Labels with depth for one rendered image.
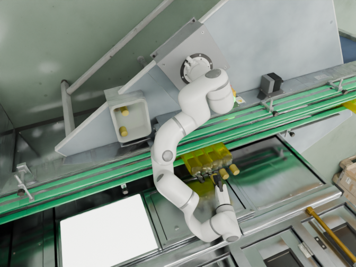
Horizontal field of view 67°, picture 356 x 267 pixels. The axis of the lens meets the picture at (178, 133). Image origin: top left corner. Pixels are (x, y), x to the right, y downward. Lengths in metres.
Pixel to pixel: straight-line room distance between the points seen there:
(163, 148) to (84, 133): 0.60
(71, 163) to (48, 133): 0.66
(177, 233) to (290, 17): 1.21
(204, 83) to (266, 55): 0.72
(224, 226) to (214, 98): 0.47
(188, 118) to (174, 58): 0.34
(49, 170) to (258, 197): 1.06
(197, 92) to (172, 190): 0.35
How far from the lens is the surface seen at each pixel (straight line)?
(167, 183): 0.97
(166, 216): 1.36
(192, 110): 0.94
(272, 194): 1.51
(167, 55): 1.19
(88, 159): 1.44
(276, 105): 1.59
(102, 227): 1.39
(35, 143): 2.04
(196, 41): 1.21
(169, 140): 0.93
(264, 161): 1.66
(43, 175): 1.47
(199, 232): 1.11
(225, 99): 0.99
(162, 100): 1.42
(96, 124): 1.40
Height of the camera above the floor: 1.89
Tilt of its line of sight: 46 degrees down
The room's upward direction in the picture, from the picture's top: 149 degrees clockwise
